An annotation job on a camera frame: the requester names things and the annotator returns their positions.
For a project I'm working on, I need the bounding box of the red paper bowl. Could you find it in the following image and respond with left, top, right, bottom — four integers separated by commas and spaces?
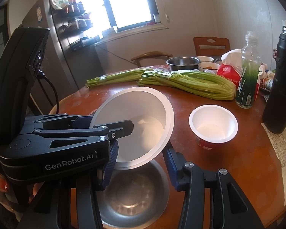
90, 87, 174, 170
189, 104, 238, 150

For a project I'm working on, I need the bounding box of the large steel bowl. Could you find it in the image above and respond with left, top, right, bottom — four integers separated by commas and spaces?
96, 160, 169, 228

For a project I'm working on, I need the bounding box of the celery bunch rear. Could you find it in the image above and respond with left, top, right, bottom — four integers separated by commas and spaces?
86, 67, 153, 88

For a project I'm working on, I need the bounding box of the celery bunch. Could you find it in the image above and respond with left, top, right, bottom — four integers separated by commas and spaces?
138, 70, 236, 101
86, 67, 153, 88

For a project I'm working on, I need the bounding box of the grey refrigerator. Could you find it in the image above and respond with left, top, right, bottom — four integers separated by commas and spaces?
22, 0, 104, 114

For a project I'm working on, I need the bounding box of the paper sheet on table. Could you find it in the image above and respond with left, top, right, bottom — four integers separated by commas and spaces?
261, 123, 286, 205

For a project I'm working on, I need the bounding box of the curved wooden chair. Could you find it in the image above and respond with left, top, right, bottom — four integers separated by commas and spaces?
131, 51, 173, 68

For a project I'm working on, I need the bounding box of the steel pot far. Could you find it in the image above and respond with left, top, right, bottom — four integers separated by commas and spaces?
166, 56, 200, 71

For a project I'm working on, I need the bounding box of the celery bunch front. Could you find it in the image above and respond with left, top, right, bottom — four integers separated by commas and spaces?
138, 70, 236, 101

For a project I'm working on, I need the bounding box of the black thermos flask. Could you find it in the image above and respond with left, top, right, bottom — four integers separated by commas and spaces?
262, 22, 286, 134

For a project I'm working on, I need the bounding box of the white ceramic bowl far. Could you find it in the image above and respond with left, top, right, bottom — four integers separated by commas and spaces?
196, 56, 220, 74

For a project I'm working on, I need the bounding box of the clear bottle green liquid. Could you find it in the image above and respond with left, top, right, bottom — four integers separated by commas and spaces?
235, 31, 261, 109

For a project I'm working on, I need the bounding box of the wooden chair with slat back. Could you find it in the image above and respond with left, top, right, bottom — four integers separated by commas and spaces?
193, 37, 230, 56

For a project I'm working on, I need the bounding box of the window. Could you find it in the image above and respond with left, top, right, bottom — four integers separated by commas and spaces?
76, 0, 161, 38

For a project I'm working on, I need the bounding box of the red tissue pack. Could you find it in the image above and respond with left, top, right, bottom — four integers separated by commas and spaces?
216, 64, 241, 88

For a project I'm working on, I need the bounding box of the black cable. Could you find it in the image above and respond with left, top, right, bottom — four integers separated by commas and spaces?
36, 69, 60, 115

